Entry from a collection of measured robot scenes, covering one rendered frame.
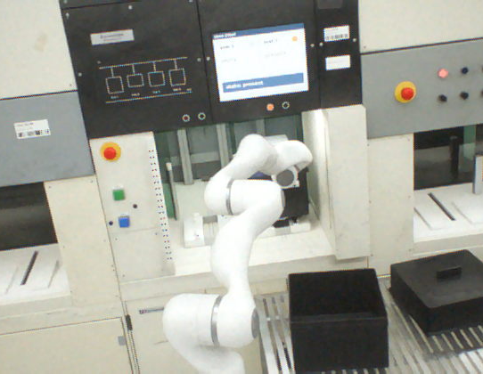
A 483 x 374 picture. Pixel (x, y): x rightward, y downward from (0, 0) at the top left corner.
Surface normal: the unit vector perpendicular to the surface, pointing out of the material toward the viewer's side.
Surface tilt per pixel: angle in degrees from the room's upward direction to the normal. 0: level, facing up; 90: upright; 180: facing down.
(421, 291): 0
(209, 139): 90
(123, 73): 90
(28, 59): 90
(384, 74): 90
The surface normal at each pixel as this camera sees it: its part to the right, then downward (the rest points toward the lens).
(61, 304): 0.09, 0.38
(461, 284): -0.11, -0.92
